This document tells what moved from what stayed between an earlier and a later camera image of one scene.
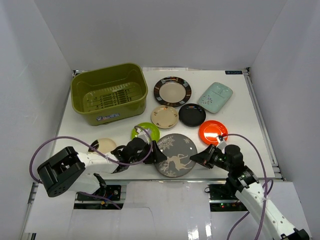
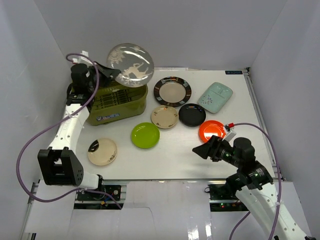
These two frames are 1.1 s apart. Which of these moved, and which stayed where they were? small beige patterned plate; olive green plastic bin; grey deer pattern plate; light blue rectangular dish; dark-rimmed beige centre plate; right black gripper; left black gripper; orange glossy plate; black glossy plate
Moved: left black gripper; right black gripper; grey deer pattern plate
Stayed: small beige patterned plate; orange glossy plate; light blue rectangular dish; olive green plastic bin; dark-rimmed beige centre plate; black glossy plate
